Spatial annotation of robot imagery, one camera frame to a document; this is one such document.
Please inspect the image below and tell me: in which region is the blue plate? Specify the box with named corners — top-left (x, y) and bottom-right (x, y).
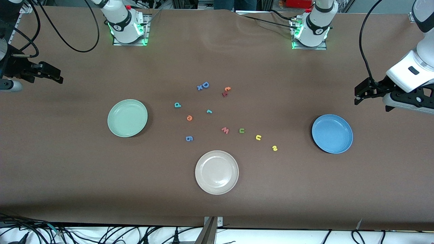
top-left (312, 114), bottom-right (354, 154)

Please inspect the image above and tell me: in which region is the light green plate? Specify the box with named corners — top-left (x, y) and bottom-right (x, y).
top-left (107, 99), bottom-right (149, 138)

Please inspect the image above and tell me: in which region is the brown table cover mat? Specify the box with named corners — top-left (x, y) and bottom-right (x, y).
top-left (0, 6), bottom-right (434, 231)

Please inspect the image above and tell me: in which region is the red box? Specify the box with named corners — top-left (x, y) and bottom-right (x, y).
top-left (286, 0), bottom-right (314, 9)

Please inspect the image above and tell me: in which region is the person in blue jeans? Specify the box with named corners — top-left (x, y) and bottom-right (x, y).
top-left (213, 0), bottom-right (258, 11)

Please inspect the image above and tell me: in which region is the beige plate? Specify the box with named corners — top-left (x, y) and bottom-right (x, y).
top-left (195, 150), bottom-right (239, 195)

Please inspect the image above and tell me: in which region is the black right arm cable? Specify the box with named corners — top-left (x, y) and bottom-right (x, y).
top-left (0, 0), bottom-right (100, 58)

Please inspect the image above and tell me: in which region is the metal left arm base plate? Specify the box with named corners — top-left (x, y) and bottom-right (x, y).
top-left (291, 15), bottom-right (328, 50)

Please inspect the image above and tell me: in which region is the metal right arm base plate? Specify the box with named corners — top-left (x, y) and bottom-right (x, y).
top-left (112, 14), bottom-right (150, 46)

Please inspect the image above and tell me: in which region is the black base cable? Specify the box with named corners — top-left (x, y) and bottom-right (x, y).
top-left (237, 14), bottom-right (295, 27)

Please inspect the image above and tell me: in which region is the aluminium bracket profile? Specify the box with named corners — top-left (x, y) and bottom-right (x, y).
top-left (194, 216), bottom-right (223, 244)

